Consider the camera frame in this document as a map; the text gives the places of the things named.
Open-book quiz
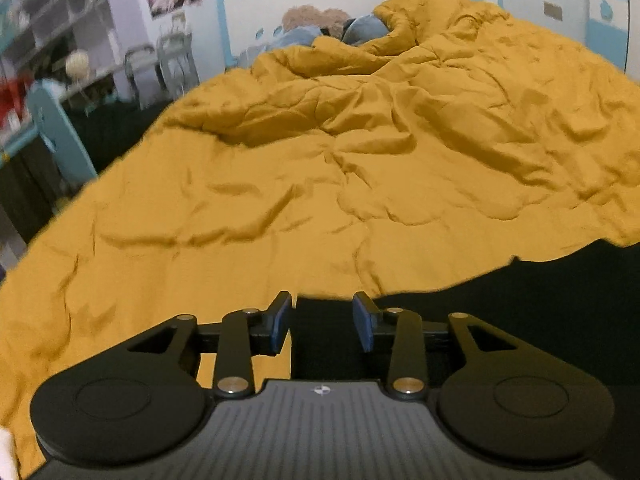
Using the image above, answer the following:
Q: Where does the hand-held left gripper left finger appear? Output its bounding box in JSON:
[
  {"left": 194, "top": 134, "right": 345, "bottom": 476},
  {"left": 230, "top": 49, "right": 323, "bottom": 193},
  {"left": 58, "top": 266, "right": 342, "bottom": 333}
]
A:
[{"left": 120, "top": 291, "right": 293, "bottom": 401}]

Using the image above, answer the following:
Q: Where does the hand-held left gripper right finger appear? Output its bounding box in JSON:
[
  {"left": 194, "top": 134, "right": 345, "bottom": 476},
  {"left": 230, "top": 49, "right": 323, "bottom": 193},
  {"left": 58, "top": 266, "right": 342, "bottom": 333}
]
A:
[{"left": 352, "top": 291, "right": 526, "bottom": 401}]

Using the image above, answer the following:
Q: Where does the black clothes pile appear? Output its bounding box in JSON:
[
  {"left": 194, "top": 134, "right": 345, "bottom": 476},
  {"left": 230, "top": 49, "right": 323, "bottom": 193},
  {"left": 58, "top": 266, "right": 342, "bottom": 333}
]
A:
[{"left": 65, "top": 94, "right": 174, "bottom": 172}]

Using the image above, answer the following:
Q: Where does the yellow quilt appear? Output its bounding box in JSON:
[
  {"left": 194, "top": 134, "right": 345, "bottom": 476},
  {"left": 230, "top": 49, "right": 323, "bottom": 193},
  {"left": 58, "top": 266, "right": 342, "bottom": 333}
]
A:
[{"left": 0, "top": 0, "right": 640, "bottom": 477}]

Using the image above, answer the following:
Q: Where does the light blue plush pillow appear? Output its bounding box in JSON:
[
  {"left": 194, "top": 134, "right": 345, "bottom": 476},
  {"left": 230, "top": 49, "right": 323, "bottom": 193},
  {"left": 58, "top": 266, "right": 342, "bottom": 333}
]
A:
[{"left": 237, "top": 26, "right": 325, "bottom": 62}]

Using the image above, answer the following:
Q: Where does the light blue chair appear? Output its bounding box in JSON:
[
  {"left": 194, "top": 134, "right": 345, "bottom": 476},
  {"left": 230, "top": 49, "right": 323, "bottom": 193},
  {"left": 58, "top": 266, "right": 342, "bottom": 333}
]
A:
[{"left": 26, "top": 82, "right": 99, "bottom": 187}]

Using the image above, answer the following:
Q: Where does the grey blue pillow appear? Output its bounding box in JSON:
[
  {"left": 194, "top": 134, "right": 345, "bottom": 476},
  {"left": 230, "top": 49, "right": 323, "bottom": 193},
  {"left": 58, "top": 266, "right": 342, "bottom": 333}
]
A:
[{"left": 341, "top": 14, "right": 392, "bottom": 46}]

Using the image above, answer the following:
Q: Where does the white printed bed sheet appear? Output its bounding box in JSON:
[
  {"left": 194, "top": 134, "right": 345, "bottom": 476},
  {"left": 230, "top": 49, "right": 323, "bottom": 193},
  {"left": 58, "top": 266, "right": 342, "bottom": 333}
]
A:
[{"left": 0, "top": 426, "right": 16, "bottom": 480}]

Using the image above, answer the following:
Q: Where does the brown plush toy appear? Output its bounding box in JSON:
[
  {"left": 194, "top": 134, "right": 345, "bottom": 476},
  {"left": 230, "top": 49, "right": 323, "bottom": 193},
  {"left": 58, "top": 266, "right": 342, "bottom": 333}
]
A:
[{"left": 280, "top": 4, "right": 352, "bottom": 37}]

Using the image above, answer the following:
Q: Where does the white and blue headboard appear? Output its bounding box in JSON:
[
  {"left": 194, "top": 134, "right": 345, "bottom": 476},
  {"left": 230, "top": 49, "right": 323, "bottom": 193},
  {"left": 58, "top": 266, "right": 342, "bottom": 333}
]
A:
[{"left": 216, "top": 0, "right": 504, "bottom": 72}]

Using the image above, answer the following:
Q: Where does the white desk with blue trim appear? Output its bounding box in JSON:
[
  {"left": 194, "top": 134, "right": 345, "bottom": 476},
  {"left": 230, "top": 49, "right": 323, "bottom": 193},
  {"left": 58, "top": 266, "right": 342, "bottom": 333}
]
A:
[{"left": 0, "top": 60, "right": 132, "bottom": 281}]

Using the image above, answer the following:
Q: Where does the cream round ball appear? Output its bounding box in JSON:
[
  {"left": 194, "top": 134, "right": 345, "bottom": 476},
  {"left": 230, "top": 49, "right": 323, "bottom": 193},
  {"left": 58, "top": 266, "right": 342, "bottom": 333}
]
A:
[{"left": 64, "top": 48, "right": 91, "bottom": 79}]

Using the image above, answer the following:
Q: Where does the red bag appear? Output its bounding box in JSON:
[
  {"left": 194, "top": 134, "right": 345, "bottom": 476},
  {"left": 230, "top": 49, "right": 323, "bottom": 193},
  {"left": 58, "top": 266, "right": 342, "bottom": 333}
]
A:
[{"left": 0, "top": 75, "right": 34, "bottom": 132}]

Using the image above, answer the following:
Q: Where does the blue wardrobe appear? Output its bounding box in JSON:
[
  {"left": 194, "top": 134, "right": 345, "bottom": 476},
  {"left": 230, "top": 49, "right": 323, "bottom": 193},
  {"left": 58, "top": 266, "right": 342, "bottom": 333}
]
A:
[{"left": 582, "top": 0, "right": 640, "bottom": 82}]

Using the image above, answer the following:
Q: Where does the white bookshelf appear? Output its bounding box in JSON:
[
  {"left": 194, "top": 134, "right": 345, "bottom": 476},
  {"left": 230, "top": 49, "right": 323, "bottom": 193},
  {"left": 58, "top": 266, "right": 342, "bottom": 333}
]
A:
[{"left": 0, "top": 0, "right": 122, "bottom": 82}]

